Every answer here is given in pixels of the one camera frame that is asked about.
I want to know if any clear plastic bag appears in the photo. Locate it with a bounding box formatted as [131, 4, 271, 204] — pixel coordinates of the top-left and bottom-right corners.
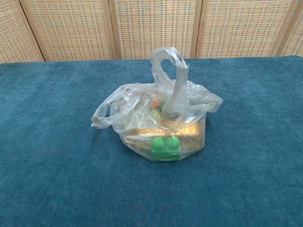
[90, 46, 224, 163]

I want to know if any white packet with orange edge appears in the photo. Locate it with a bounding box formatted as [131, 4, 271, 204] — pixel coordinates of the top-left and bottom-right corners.
[151, 98, 164, 111]

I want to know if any gold foil snack packet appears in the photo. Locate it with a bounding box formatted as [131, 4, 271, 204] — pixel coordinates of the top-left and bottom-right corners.
[125, 119, 205, 152]

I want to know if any green toy building brick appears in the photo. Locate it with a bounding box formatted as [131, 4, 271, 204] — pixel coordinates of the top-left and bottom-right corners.
[151, 136, 181, 162]

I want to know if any teal carpet table mat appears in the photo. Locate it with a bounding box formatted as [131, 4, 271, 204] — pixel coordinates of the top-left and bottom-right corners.
[0, 55, 303, 227]

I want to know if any woven wicker folding screen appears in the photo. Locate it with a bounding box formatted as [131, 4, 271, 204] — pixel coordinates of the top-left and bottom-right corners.
[0, 0, 303, 64]

